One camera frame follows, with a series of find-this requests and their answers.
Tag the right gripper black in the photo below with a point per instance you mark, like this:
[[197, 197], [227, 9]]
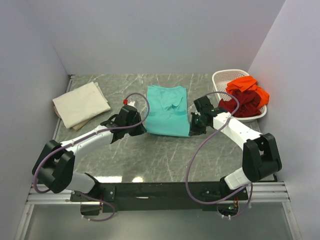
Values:
[[194, 131]]

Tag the dark red t shirt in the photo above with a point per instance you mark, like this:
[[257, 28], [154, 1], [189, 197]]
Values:
[[248, 104]]

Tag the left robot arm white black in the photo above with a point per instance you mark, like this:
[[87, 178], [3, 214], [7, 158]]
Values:
[[55, 165]]

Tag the black base crossbar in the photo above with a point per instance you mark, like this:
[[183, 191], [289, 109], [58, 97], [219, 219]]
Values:
[[146, 196]]

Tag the folded cream t shirt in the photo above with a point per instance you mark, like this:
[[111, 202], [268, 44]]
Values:
[[80, 103]]

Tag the orange t shirt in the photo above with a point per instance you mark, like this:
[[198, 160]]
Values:
[[248, 83]]

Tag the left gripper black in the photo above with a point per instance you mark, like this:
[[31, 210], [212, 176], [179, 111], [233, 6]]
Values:
[[140, 130]]

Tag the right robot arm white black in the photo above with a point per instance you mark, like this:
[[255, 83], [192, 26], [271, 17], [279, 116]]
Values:
[[260, 154]]

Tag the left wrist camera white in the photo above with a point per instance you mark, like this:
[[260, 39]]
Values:
[[131, 103]]

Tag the teal t shirt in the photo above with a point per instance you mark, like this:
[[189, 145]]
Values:
[[168, 114]]

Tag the folded tan t shirt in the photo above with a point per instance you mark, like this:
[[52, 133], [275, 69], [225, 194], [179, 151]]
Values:
[[78, 126]]

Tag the white plastic laundry basket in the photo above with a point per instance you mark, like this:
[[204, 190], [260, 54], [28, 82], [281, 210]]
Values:
[[221, 78]]

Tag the aluminium frame rail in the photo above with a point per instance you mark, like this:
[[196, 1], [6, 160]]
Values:
[[263, 192]]

